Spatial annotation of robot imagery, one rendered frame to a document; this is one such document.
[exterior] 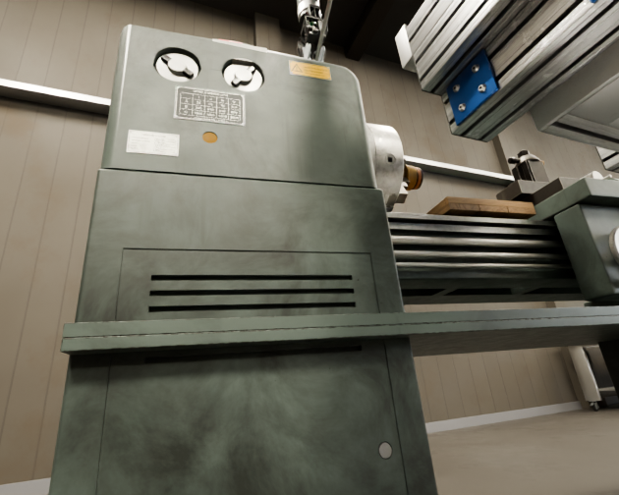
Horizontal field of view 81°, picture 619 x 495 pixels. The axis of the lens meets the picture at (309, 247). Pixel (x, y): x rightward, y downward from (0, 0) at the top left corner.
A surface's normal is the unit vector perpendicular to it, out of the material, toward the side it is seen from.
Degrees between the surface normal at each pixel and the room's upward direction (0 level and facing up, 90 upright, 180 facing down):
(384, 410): 90
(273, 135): 90
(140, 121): 90
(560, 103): 90
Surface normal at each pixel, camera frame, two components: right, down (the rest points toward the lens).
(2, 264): 0.37, -0.37
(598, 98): 0.08, 0.93
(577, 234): -0.96, -0.02
